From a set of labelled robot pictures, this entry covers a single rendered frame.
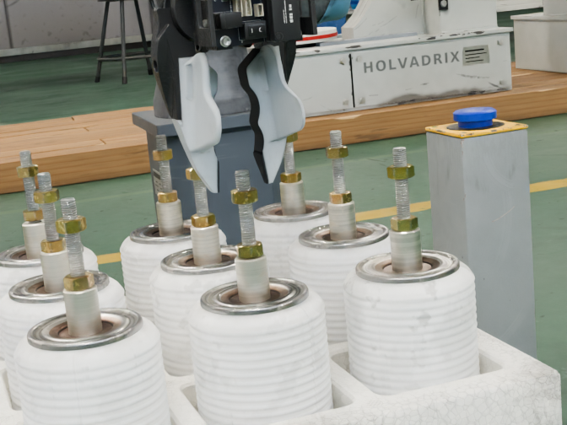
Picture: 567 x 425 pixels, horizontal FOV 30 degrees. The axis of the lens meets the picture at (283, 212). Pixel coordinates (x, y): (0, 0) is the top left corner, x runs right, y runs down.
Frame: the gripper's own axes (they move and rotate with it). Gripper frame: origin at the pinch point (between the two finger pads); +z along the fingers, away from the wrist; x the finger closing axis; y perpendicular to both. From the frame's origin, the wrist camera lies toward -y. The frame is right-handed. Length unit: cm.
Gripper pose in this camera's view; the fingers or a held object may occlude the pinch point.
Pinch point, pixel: (235, 166)
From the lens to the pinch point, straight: 72.2
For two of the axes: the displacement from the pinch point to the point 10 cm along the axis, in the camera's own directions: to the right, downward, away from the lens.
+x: 9.0, -1.7, 3.9
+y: 4.2, 1.6, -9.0
